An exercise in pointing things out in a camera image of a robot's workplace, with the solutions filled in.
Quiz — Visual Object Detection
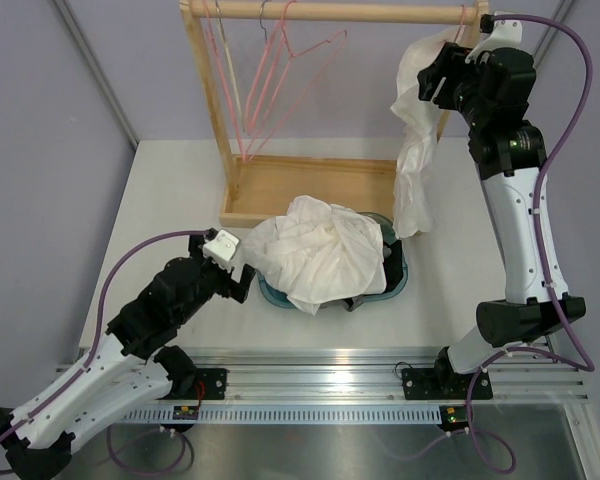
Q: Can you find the pink wire hanger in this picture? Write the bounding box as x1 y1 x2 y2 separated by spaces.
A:
203 1 248 163

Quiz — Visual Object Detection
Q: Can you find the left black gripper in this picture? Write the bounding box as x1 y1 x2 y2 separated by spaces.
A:
175 233 256 325

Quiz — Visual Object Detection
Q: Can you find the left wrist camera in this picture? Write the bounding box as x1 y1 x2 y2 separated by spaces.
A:
202 229 241 272

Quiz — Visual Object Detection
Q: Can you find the cream white garment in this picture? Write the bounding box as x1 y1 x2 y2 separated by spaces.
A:
391 27 462 238

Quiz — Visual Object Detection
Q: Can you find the black dress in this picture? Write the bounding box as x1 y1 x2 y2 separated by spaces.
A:
347 234 405 311

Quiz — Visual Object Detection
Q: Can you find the slotted cable duct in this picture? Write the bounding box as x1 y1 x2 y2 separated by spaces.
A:
122 404 466 425

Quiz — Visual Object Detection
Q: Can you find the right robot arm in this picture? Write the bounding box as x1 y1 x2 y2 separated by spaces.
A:
401 42 586 399

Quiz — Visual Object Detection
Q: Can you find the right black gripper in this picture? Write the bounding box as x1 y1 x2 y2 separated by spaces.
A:
418 42 490 130

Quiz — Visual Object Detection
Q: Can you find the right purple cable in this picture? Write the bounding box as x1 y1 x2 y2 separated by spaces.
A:
467 14 595 474

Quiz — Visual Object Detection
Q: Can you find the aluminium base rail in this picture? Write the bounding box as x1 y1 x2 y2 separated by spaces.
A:
184 347 589 405

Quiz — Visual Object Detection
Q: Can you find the white wooden hanger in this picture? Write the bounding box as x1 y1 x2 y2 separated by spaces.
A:
214 0 244 132

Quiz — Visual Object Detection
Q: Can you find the white pleated blouse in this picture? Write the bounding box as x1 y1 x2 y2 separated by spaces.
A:
242 195 386 315

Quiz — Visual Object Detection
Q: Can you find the wooden clothes rack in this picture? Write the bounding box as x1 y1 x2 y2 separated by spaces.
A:
178 0 492 231

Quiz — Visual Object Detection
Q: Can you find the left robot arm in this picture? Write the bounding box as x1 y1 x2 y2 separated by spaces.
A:
0 229 255 479

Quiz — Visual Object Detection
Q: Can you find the teal plastic tray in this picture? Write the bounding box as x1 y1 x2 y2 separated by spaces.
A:
258 212 409 312

